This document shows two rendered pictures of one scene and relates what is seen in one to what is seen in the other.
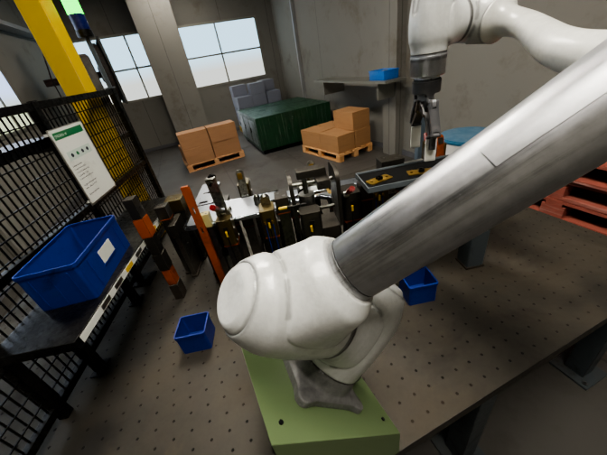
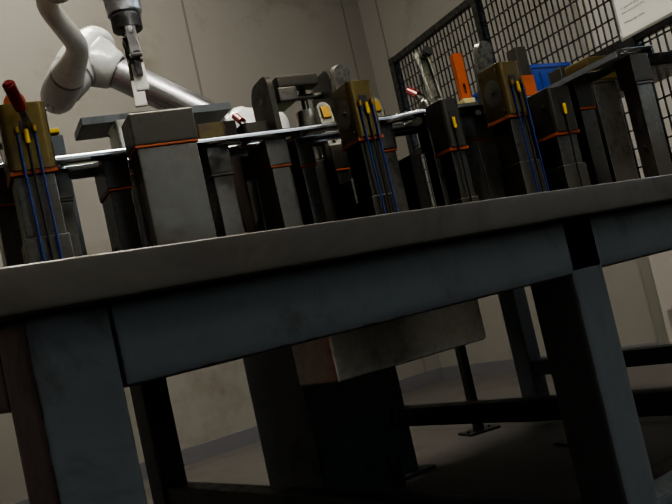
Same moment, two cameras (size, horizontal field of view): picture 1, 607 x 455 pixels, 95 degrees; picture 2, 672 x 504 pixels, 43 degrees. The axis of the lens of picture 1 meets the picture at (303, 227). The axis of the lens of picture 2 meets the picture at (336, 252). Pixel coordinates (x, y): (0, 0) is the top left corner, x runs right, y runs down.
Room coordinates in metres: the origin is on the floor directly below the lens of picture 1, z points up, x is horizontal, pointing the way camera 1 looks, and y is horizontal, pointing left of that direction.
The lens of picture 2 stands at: (2.90, -0.84, 0.61)
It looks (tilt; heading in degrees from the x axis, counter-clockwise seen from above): 4 degrees up; 158
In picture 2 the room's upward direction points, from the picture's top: 13 degrees counter-clockwise
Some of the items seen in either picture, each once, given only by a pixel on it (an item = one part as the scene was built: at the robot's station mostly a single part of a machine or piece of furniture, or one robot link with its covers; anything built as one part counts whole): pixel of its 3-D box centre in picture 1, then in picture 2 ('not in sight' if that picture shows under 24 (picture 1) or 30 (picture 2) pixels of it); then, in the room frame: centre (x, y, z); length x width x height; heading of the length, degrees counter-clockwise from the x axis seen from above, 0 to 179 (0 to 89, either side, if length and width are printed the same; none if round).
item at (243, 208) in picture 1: (334, 189); (291, 136); (1.18, -0.18, 1.00); 1.38 x 0.22 x 0.02; 92
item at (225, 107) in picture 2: (415, 171); (153, 121); (0.85, -0.40, 1.16); 0.37 x 0.14 x 0.02; 92
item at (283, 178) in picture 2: not in sight; (280, 208); (1.18, -0.24, 0.84); 0.12 x 0.05 x 0.29; 2
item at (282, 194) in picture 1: (290, 240); not in sight; (0.95, 0.06, 0.91); 0.07 x 0.05 x 0.42; 2
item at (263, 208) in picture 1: (275, 247); not in sight; (0.96, 0.13, 0.88); 0.11 x 0.07 x 0.37; 2
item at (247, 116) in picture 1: (282, 122); not in sight; (6.52, 0.04, 0.34); 1.74 x 1.59 x 0.69; 17
